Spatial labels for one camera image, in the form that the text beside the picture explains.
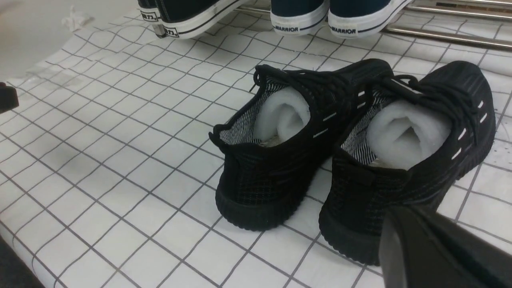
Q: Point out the white grid tablecloth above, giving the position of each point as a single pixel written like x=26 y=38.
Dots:
x=108 y=175

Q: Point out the metal shoe rack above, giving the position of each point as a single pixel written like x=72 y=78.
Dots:
x=473 y=23

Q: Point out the black canvas sneaker left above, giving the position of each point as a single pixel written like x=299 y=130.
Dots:
x=149 y=11

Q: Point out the navy warrior sneaker left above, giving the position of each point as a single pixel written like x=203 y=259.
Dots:
x=298 y=17

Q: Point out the black knit sneaker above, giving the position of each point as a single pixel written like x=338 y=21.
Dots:
x=275 y=143
x=414 y=141

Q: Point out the black canvas sneaker right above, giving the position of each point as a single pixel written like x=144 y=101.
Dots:
x=185 y=19

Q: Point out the black canvas sneaker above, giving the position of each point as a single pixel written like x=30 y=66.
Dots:
x=149 y=11
x=185 y=19

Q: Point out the navy warrior sneaker right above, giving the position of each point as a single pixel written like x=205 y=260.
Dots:
x=362 y=18

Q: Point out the navy warrior sneaker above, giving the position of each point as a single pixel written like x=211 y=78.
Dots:
x=298 y=17
x=362 y=18

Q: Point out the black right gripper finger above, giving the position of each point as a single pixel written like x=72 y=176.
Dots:
x=420 y=248

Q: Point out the crumpled white tissue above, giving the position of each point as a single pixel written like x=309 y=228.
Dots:
x=76 y=20

